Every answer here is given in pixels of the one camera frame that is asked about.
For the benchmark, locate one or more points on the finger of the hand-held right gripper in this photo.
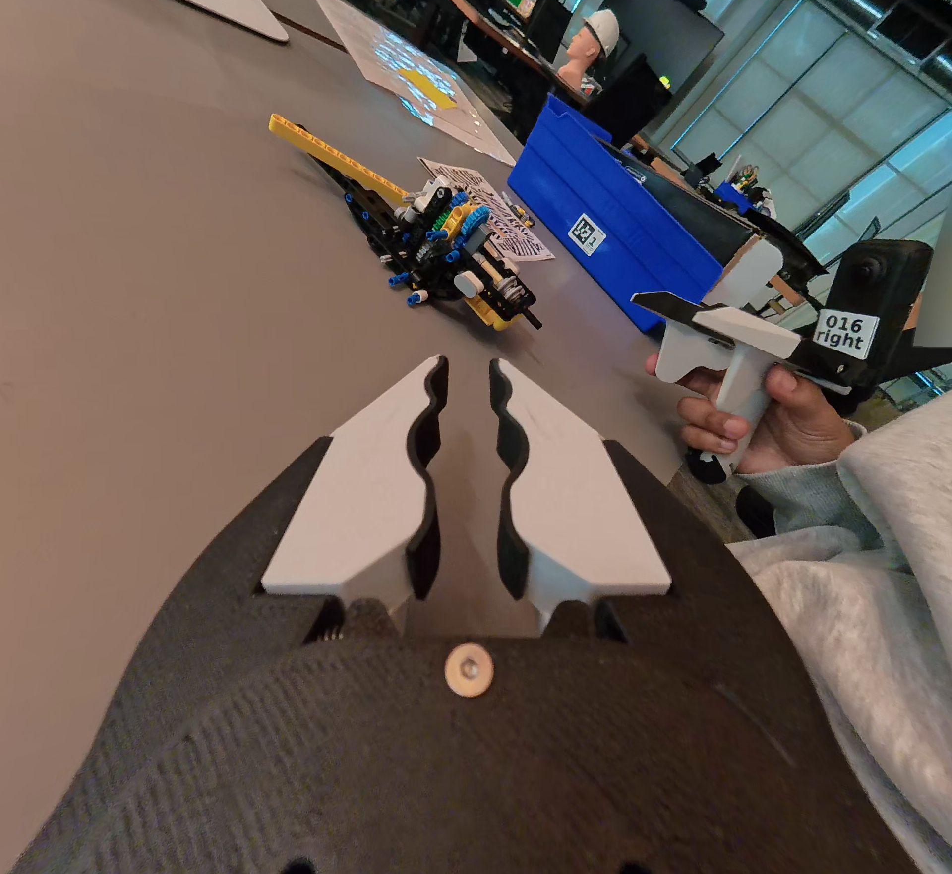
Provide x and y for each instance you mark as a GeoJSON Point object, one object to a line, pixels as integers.
{"type": "Point", "coordinates": [751, 335]}
{"type": "Point", "coordinates": [673, 309]}

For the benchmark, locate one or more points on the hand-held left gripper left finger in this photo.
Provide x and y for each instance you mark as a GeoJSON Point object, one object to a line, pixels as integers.
{"type": "Point", "coordinates": [349, 502]}

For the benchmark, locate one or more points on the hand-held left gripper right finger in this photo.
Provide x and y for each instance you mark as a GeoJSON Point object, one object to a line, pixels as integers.
{"type": "Point", "coordinates": [587, 517]}

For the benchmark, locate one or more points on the partly built lego model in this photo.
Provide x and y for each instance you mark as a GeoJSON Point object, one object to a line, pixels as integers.
{"type": "Point", "coordinates": [446, 249]}

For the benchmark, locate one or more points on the person's right forearm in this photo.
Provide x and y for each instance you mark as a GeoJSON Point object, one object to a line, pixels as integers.
{"type": "Point", "coordinates": [818, 487]}

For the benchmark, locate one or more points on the yellow lego plate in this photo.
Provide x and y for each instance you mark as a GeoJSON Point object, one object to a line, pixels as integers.
{"type": "Point", "coordinates": [428, 87]}

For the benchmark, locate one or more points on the person's right hand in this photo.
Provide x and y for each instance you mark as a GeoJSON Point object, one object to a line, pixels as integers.
{"type": "Point", "coordinates": [799, 428]}

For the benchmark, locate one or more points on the blue pen holder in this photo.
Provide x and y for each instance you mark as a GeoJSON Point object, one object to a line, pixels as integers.
{"type": "Point", "coordinates": [744, 190]}

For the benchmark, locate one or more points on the blue storage bin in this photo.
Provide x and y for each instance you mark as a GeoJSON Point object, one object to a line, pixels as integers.
{"type": "Point", "coordinates": [595, 190]}

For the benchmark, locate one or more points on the zebra striped sticker sheet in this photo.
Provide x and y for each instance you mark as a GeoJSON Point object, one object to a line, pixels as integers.
{"type": "Point", "coordinates": [524, 238]}

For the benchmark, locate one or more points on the small black monitor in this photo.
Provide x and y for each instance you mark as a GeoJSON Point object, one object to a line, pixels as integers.
{"type": "Point", "coordinates": [632, 100]}

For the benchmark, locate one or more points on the mannequin head with hard hat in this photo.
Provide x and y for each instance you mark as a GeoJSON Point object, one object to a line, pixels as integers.
{"type": "Point", "coordinates": [591, 41]}

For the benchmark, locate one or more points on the large black monitor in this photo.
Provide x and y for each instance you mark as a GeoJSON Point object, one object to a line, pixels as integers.
{"type": "Point", "coordinates": [669, 19]}

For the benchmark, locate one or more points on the person's grey hoodie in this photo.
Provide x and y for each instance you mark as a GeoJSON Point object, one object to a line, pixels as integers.
{"type": "Point", "coordinates": [855, 666]}

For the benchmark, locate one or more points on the paper sheet with yellow note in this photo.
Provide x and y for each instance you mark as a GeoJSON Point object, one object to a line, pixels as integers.
{"type": "Point", "coordinates": [372, 41]}

